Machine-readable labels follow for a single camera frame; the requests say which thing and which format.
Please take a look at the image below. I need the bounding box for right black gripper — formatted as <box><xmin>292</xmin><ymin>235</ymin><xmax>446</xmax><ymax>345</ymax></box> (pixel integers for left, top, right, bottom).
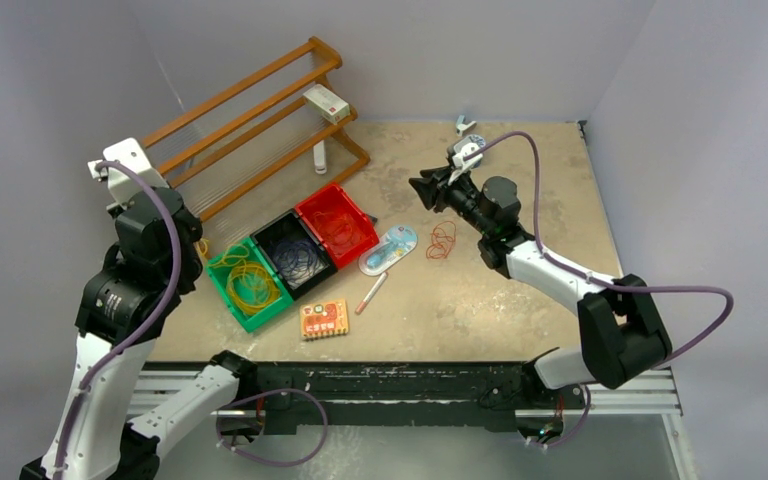
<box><xmin>409</xmin><ymin>165</ymin><xmax>494</xmax><ymax>236</ymax></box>

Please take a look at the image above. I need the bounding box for purple cable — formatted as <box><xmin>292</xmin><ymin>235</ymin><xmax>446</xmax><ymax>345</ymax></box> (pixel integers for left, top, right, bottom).
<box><xmin>274</xmin><ymin>241</ymin><xmax>326</xmax><ymax>283</ymax></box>
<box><xmin>271</xmin><ymin>238</ymin><xmax>329</xmax><ymax>283</ymax></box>

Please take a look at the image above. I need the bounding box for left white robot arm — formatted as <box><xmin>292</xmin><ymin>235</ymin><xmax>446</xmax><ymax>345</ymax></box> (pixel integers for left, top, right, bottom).
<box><xmin>19</xmin><ymin>187</ymin><xmax>258</xmax><ymax>479</ymax></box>

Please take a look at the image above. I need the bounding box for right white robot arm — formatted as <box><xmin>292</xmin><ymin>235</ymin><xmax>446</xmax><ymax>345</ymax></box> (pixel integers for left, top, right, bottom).
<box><xmin>409</xmin><ymin>167</ymin><xmax>673</xmax><ymax>407</ymax></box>

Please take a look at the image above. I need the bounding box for blue lidded jar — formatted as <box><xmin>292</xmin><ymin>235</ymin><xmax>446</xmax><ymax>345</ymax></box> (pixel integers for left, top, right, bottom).
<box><xmin>463</xmin><ymin>134</ymin><xmax>486</xmax><ymax>154</ymax></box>

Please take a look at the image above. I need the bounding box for blue toothbrush blister pack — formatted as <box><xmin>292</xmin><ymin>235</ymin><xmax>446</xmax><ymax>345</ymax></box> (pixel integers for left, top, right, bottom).
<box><xmin>358</xmin><ymin>225</ymin><xmax>418</xmax><ymax>277</ymax></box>

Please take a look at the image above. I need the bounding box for green plastic bin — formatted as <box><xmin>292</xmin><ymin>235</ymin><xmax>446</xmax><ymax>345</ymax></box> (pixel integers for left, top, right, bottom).
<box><xmin>205</xmin><ymin>237</ymin><xmax>293</xmax><ymax>333</ymax></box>

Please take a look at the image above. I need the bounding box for red plastic bin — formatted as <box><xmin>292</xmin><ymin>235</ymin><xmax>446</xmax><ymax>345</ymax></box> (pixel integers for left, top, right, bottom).
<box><xmin>295</xmin><ymin>183</ymin><xmax>379</xmax><ymax>269</ymax></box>

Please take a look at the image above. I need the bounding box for white orange pen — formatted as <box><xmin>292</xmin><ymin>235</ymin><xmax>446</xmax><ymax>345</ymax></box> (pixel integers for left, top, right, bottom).
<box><xmin>355</xmin><ymin>272</ymin><xmax>389</xmax><ymax>315</ymax></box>

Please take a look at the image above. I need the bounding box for black plastic bin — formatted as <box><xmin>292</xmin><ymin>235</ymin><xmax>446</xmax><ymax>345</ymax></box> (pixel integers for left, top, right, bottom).
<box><xmin>250</xmin><ymin>209</ymin><xmax>337</xmax><ymax>300</ymax></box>

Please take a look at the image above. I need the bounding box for wooden shelf rack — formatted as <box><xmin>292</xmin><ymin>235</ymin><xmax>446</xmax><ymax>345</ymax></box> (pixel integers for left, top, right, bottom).
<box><xmin>142</xmin><ymin>36</ymin><xmax>370</xmax><ymax>222</ymax></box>

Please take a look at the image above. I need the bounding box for white stapler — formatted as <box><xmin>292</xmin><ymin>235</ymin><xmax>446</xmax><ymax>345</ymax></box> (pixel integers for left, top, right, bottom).
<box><xmin>312</xmin><ymin>141</ymin><xmax>327</xmax><ymax>175</ymax></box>

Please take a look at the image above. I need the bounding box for orange snack packet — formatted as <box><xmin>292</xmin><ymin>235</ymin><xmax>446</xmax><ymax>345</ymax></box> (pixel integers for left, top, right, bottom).
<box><xmin>299</xmin><ymin>299</ymin><xmax>350</xmax><ymax>341</ymax></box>

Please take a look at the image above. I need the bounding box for white red carton box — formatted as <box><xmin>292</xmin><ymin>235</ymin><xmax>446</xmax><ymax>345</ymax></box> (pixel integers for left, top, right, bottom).
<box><xmin>303</xmin><ymin>84</ymin><xmax>351</xmax><ymax>125</ymax></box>

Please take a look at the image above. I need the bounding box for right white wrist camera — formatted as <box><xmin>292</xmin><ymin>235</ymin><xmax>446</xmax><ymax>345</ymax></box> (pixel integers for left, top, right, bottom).
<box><xmin>447</xmin><ymin>138</ymin><xmax>483</xmax><ymax>185</ymax></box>

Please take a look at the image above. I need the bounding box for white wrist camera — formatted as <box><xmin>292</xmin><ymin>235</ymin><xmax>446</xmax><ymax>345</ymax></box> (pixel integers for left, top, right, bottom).
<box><xmin>87</xmin><ymin>137</ymin><xmax>170</xmax><ymax>210</ymax></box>
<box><xmin>447</xmin><ymin>138</ymin><xmax>483</xmax><ymax>185</ymax></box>

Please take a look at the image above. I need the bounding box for yellow cable coil in bin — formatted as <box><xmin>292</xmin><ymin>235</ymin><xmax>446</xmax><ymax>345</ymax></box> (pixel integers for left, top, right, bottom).
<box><xmin>224</xmin><ymin>261</ymin><xmax>283</xmax><ymax>318</ymax></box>

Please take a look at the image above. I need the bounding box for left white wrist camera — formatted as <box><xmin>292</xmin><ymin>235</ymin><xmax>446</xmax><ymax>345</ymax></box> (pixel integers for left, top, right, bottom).
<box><xmin>87</xmin><ymin>137</ymin><xmax>170</xmax><ymax>210</ymax></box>

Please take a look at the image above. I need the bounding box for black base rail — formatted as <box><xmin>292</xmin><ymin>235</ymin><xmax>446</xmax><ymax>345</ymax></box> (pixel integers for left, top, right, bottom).
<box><xmin>125</xmin><ymin>360</ymin><xmax>683</xmax><ymax>437</ymax></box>

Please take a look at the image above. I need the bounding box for base purple hose loop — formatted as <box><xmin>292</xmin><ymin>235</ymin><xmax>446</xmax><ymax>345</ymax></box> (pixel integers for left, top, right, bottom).
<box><xmin>215</xmin><ymin>386</ymin><xmax>328</xmax><ymax>468</ymax></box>

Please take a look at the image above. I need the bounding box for right purple robot hose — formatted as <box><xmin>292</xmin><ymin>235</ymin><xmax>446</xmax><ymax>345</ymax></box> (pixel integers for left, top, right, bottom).
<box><xmin>466</xmin><ymin>130</ymin><xmax>735</xmax><ymax>450</ymax></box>

